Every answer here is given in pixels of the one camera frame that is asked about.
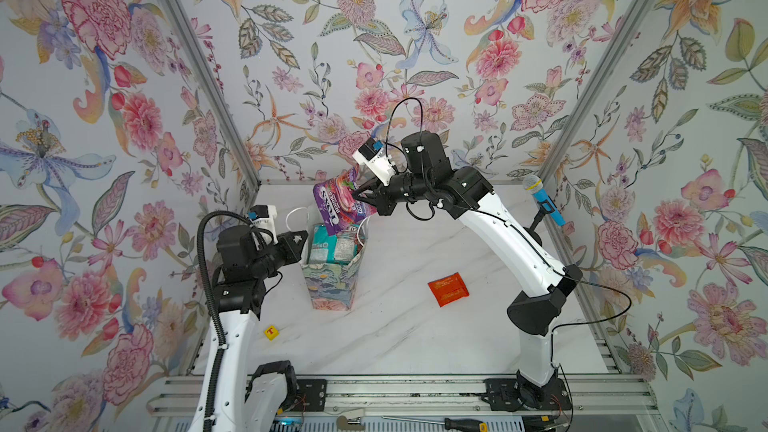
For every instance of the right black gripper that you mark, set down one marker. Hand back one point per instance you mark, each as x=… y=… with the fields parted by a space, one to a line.
x=385 y=196

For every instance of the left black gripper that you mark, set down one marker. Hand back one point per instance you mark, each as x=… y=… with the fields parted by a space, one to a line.
x=285 y=249

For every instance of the purple Fox's berries candy bag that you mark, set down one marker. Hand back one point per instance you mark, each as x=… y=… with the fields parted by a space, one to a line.
x=338 y=208

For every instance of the teal snack packet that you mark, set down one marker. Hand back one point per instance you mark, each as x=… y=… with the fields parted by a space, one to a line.
x=338 y=249

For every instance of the floral paper gift bag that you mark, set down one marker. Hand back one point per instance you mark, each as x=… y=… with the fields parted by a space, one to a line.
x=331 y=287

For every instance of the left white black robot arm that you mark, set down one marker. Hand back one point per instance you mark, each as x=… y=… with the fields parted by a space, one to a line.
x=233 y=397

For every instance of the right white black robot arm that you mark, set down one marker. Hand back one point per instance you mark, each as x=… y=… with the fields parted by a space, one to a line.
x=545 y=281

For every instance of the small yellow cube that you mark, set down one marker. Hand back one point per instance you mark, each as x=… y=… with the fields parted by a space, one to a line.
x=271 y=333

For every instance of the red snack packet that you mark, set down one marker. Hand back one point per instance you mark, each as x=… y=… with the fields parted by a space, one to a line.
x=449 y=289

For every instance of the blue microphone on stand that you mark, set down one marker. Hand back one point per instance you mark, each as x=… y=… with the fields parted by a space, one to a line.
x=546 y=206

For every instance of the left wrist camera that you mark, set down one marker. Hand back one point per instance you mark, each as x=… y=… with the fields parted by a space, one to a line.
x=263 y=216

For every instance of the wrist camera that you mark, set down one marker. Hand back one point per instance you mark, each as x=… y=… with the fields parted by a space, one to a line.
x=373 y=162
x=263 y=216

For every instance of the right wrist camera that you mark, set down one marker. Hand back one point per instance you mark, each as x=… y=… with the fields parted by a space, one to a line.
x=373 y=162

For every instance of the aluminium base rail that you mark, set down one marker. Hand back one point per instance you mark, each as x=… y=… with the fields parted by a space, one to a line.
x=587 y=394

